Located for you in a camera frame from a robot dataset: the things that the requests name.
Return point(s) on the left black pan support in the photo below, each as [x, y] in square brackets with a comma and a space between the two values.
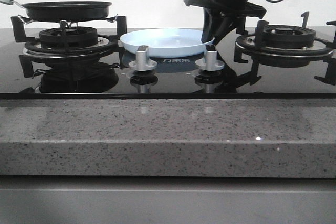
[32, 48]

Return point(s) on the black frying pan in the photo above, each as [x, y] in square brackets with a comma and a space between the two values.
[70, 11]

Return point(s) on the left silver stove knob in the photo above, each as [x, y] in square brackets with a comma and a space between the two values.
[142, 60]

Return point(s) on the black gas burner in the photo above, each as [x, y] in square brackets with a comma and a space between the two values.
[288, 37]
[78, 37]

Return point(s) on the right silver stove knob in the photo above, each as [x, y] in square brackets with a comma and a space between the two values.
[209, 62]

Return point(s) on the left black gas burner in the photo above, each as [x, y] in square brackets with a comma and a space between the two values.
[78, 37]

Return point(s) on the light blue plate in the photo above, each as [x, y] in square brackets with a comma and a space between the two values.
[166, 42]

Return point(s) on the silver stove knob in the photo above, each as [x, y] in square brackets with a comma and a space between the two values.
[142, 60]
[209, 62]

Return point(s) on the right black gas burner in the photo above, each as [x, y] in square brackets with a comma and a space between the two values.
[288, 37]

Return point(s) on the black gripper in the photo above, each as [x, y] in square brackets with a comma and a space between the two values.
[238, 8]

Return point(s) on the black glass gas cooktop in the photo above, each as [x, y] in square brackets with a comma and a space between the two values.
[23, 77]

